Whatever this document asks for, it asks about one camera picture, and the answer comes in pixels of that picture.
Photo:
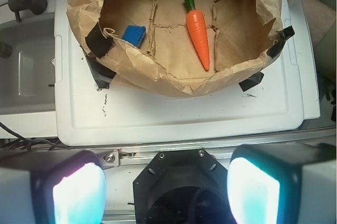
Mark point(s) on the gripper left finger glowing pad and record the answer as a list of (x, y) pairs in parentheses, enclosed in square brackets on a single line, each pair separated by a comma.
[(62, 186)]

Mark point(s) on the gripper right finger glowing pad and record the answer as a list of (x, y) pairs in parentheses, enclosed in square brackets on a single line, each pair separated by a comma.
[(283, 183)]

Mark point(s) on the orange plastic carrot green top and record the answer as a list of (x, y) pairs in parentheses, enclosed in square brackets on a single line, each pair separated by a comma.
[(196, 27)]

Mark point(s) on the grey sink basin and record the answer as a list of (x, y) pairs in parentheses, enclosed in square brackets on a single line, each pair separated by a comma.
[(28, 74)]

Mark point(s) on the black tape strip left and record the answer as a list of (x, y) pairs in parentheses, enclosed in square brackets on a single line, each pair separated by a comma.
[(99, 46)]

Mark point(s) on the black tape strip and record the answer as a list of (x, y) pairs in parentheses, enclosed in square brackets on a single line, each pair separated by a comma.
[(99, 46), (279, 43)]

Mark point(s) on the black tape strip right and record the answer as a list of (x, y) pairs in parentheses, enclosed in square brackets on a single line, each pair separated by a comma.
[(279, 43)]

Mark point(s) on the blue sponge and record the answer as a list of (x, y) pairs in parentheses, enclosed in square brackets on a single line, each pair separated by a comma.
[(134, 35)]

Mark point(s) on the brown paper bag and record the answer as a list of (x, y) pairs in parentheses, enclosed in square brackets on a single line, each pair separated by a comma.
[(240, 32)]

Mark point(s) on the aluminium rail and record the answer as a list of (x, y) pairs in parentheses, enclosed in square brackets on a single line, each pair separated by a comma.
[(220, 148)]

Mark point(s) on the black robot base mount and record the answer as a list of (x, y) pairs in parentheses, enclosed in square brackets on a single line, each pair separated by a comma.
[(182, 187)]

